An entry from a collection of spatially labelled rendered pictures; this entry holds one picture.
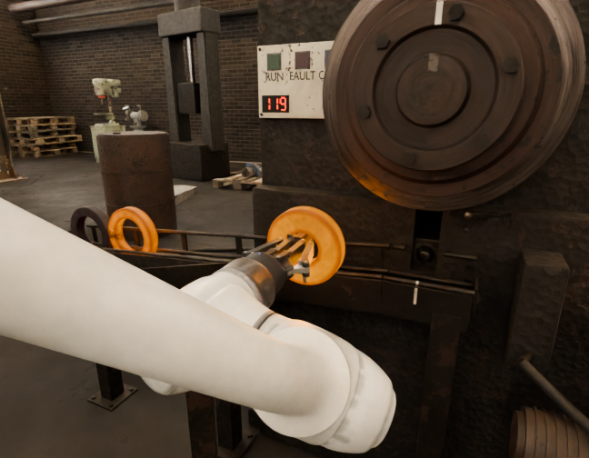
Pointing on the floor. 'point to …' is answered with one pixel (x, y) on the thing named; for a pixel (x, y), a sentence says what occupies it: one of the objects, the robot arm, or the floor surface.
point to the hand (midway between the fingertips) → (304, 238)
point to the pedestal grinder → (136, 118)
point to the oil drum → (138, 176)
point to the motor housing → (548, 436)
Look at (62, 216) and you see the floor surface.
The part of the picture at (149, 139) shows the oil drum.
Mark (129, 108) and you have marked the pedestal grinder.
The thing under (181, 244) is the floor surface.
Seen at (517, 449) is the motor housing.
